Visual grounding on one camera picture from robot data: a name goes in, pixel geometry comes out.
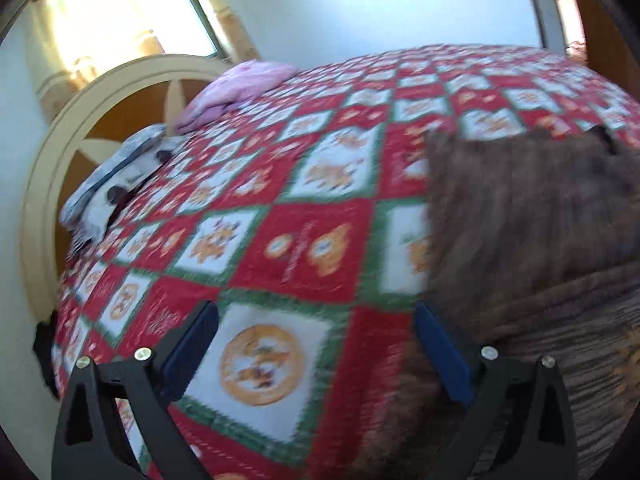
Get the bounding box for cream and wood headboard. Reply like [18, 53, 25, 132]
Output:
[20, 54, 236, 316]

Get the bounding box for brown door frame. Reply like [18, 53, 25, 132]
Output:
[520, 0, 571, 56]

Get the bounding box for white pillow with dark print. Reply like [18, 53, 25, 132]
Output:
[80, 147, 188, 241]

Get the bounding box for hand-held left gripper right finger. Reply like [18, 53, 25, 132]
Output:
[414, 302, 581, 480]

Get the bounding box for narrow yellow curtain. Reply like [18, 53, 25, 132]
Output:
[187, 0, 261, 63]

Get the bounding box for brown wooden door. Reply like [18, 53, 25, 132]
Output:
[565, 0, 640, 78]

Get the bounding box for red checkered printed blanket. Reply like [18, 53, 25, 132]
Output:
[50, 44, 640, 480]

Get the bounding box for window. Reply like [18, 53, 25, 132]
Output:
[127, 0, 221, 58]

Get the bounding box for black cloth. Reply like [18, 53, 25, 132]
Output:
[32, 310, 63, 401]

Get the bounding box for brown striped blanket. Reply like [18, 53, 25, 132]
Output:
[350, 127, 640, 480]

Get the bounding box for wide yellow curtain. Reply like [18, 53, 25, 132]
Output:
[25, 0, 166, 116]

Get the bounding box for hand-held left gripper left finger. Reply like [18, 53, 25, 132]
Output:
[50, 300, 221, 480]

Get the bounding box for grey floral pillow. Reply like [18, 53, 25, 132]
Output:
[60, 125, 168, 226]

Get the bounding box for striped cloth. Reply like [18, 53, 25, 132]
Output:
[70, 230, 103, 258]

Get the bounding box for pink pillow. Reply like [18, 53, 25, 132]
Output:
[175, 60, 301, 133]

